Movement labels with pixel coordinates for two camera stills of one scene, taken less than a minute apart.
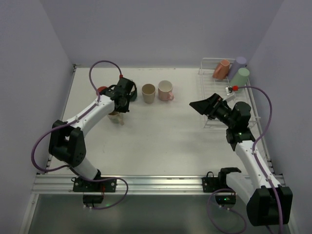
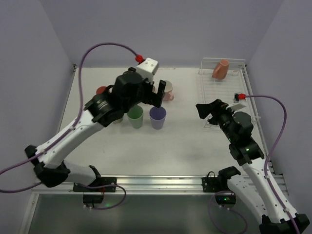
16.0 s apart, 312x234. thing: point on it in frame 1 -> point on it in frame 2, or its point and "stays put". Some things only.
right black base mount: [224, 195] stays put
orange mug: [221, 71] stays put
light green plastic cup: [240, 79] -> [135, 114]
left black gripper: [132, 92] -> [151, 91]
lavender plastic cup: [240, 63] -> [157, 115]
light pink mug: [165, 89] stays put
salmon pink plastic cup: [99, 89] stays put
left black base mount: [93, 189] stays put
